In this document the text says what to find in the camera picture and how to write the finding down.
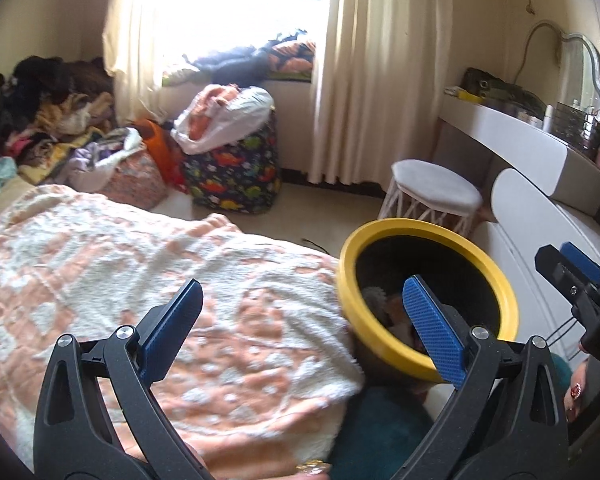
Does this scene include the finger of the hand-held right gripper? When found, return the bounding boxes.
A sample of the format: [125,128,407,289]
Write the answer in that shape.
[535,245,581,307]
[560,241,600,291]

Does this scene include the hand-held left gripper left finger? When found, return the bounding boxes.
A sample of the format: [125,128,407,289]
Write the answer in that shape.
[32,278,216,480]

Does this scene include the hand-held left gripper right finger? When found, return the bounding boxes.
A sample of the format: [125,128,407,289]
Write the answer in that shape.
[375,275,570,480]

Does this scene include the yellow-rimmed black trash bin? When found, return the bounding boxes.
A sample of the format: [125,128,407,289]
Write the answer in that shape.
[337,217,521,386]

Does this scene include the person's right hand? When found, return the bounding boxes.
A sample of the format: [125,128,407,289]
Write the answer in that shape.
[562,357,600,426]

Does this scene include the person's left hand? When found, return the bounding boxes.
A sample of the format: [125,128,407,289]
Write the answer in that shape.
[182,442,331,480]

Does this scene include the peach white blanket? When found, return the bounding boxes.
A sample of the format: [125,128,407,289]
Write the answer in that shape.
[0,184,366,480]

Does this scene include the white round stool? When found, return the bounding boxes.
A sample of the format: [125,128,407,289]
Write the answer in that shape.
[384,159,483,236]

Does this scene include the dark glitter organizer box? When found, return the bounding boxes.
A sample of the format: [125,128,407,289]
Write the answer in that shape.
[555,101,600,153]

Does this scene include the red bag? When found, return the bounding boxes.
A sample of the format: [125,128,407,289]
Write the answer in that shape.
[167,157,191,195]

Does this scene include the floral fabric storage bag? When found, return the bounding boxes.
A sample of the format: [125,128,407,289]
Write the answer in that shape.
[102,152,170,208]

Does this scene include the dinosaur print storage basket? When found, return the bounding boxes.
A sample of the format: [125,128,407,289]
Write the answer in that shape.
[182,110,281,216]

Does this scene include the orange bag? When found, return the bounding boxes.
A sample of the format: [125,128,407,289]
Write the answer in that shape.
[135,117,191,193]

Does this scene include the vanity mirror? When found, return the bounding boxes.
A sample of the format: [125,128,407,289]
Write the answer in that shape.
[560,32,600,111]

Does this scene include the lavender white clothes bundle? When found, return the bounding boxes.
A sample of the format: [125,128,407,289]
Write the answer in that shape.
[55,127,146,186]

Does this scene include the camouflage bag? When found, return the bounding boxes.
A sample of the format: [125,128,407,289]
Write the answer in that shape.
[461,67,546,111]

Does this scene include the beige bed sheet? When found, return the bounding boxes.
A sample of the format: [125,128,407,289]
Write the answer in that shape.
[0,177,36,221]

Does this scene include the white bag of clothes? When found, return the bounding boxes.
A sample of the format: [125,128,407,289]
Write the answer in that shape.
[171,84,275,156]

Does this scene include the cream curtain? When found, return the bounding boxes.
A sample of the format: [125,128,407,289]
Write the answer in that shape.
[310,0,456,186]
[102,0,216,126]

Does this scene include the windowsill clothes pile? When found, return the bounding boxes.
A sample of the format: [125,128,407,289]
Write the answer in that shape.
[162,30,317,86]

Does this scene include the pile of dark clothes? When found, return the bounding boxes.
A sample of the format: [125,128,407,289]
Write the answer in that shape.
[0,56,116,161]

